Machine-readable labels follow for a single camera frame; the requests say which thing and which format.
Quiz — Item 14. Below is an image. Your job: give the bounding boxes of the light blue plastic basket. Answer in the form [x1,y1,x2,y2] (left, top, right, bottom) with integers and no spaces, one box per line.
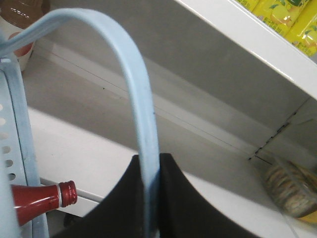
[0,8,159,238]

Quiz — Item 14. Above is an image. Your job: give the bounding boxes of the yellow pear drink bottle left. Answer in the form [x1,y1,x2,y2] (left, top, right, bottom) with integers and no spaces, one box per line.
[252,0,310,36]

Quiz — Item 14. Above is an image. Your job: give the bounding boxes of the white metal shelf unit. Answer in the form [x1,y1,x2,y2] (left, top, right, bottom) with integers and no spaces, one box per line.
[23,0,317,238]

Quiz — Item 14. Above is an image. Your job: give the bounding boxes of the yellow pear drink bottle middle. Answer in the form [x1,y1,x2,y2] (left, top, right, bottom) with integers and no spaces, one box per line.
[285,14,317,57]

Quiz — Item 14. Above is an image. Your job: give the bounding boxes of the yellow pear drink bottle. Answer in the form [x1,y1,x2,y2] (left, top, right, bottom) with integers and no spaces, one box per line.
[285,14,317,57]
[252,0,310,36]

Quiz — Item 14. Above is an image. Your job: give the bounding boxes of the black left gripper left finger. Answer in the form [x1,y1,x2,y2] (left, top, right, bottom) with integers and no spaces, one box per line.
[54,155,144,238]

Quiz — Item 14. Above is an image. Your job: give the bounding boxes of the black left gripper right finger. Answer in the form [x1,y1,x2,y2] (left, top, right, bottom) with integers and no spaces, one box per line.
[158,153,256,238]

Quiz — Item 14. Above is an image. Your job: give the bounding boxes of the clear box of biscuits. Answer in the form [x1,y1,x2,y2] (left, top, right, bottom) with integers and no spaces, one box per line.
[263,152,317,224]

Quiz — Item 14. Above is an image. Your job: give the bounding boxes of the red coca cola bottle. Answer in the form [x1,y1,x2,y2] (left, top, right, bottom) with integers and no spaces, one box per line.
[11,180,77,226]

